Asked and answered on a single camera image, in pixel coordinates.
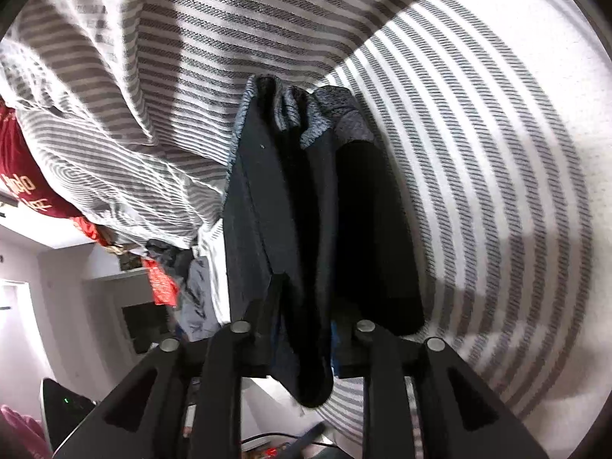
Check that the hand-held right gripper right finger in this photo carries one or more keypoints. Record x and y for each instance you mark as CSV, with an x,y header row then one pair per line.
x,y
354,356

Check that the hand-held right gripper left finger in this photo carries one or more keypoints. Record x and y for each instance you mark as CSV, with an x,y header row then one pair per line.
x,y
253,349

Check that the black pants with blue trim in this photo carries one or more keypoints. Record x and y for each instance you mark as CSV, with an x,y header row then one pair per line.
x,y
311,229

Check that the grey shirt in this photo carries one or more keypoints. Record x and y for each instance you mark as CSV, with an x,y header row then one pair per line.
x,y
201,296

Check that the red plastic bag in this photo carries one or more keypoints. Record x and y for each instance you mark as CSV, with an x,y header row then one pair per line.
x,y
162,284

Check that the dark grey cloth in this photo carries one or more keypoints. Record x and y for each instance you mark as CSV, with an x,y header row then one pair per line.
x,y
167,253

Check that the white cabinet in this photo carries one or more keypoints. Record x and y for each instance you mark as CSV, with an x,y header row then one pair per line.
x,y
110,306

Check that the black device with green light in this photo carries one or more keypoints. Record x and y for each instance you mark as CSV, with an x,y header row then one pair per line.
x,y
67,416

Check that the bright red cloth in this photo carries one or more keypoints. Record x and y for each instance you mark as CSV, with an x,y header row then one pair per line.
x,y
91,229

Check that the grey striped bed sheet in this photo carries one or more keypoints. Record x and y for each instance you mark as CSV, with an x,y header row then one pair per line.
x,y
478,177

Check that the pink cloth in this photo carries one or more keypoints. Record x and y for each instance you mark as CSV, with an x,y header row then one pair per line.
x,y
21,432

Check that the grey striped duvet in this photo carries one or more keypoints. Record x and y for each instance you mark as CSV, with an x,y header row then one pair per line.
x,y
167,81

